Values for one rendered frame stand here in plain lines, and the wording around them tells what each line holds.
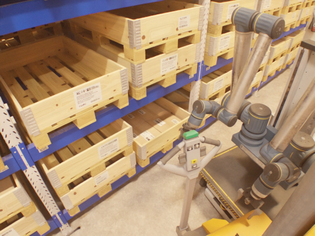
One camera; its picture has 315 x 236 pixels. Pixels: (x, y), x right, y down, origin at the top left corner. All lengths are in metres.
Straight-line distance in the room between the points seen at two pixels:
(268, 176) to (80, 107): 1.29
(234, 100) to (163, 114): 1.39
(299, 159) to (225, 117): 0.65
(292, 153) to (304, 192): 1.65
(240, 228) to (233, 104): 0.86
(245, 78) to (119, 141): 1.18
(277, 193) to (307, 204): 2.25
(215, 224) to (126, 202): 1.02
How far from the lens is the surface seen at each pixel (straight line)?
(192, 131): 1.28
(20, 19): 1.41
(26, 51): 2.65
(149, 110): 2.99
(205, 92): 2.76
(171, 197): 2.68
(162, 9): 2.59
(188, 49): 2.19
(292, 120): 1.51
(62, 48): 2.77
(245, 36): 1.84
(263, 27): 1.69
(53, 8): 1.46
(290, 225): 0.36
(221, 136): 3.46
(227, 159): 2.67
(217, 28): 2.48
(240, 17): 1.79
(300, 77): 2.15
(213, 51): 2.55
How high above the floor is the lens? 2.27
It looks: 38 degrees down
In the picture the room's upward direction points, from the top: straight up
